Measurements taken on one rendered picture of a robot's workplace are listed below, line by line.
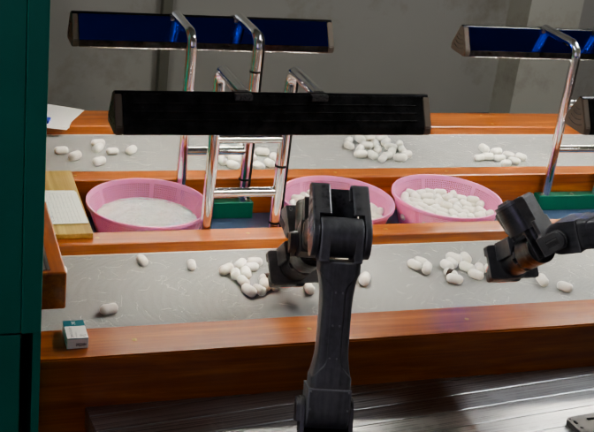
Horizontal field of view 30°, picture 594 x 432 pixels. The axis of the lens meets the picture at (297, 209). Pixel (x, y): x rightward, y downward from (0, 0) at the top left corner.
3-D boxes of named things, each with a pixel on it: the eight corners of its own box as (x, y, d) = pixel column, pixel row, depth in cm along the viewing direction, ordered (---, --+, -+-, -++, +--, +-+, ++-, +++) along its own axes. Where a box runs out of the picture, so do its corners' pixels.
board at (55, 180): (93, 238, 221) (93, 232, 220) (15, 240, 216) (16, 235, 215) (71, 175, 249) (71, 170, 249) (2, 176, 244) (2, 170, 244)
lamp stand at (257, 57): (252, 217, 261) (271, 33, 244) (168, 220, 255) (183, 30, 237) (231, 186, 278) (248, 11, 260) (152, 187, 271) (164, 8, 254)
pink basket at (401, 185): (515, 253, 260) (523, 216, 256) (412, 258, 251) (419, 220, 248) (465, 208, 283) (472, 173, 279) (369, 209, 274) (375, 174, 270)
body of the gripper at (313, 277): (264, 253, 209) (276, 242, 203) (315, 251, 213) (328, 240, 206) (268, 286, 208) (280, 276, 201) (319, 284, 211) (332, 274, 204)
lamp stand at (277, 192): (305, 299, 227) (333, 90, 210) (210, 304, 220) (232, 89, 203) (277, 257, 243) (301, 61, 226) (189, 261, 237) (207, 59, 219)
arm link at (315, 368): (300, 421, 173) (317, 214, 172) (342, 423, 174) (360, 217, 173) (305, 432, 167) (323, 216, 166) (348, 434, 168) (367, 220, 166)
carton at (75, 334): (87, 348, 183) (88, 337, 182) (66, 349, 182) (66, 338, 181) (82, 329, 188) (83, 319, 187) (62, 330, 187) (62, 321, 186)
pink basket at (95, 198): (228, 239, 249) (232, 200, 245) (158, 281, 227) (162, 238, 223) (133, 206, 260) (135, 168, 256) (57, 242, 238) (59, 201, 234)
